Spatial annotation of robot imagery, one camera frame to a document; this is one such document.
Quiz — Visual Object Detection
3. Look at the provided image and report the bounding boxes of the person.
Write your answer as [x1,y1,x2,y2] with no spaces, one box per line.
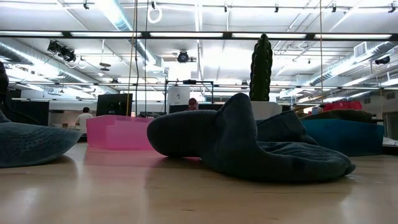
[75,106,94,134]
[185,97,200,111]

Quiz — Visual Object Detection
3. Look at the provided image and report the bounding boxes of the round black ceiling speaker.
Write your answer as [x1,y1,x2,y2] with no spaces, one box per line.
[177,50,190,64]

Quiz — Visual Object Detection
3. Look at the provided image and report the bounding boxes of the white hexagonal plant pot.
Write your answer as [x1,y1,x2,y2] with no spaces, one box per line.
[250,101,283,121]

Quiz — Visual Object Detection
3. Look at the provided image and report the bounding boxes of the black overhead beam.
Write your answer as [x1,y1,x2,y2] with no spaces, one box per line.
[0,30,398,40]

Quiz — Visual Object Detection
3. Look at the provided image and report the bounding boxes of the green cactus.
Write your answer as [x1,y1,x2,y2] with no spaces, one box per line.
[249,33,274,102]

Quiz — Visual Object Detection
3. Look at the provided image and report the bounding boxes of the pink plastic bin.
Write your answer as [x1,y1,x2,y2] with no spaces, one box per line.
[86,114,155,151]

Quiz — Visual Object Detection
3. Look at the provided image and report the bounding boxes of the black monitor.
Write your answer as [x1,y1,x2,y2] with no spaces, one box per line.
[96,93,134,117]

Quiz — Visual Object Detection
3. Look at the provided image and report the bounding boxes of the red bin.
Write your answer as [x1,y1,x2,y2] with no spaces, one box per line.
[322,100,363,112]

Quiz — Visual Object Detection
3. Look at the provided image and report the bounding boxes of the black ceiling spotlights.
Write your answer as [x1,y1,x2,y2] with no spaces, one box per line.
[47,40,77,63]

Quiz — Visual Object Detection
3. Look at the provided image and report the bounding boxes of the blue plastic bin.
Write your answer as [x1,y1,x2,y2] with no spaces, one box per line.
[301,118,385,156]

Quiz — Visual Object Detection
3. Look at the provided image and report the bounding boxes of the black frame stand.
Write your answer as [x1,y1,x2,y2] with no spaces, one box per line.
[164,80,215,106]

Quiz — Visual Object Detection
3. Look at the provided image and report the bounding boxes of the black hanging cable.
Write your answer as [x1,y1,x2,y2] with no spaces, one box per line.
[144,0,149,116]

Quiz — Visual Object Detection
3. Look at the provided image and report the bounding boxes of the white cable ring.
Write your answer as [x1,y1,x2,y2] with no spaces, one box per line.
[147,6,163,24]

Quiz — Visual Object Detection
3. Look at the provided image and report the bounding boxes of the silver air duct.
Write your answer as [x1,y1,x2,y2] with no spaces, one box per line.
[309,40,398,86]
[96,0,162,68]

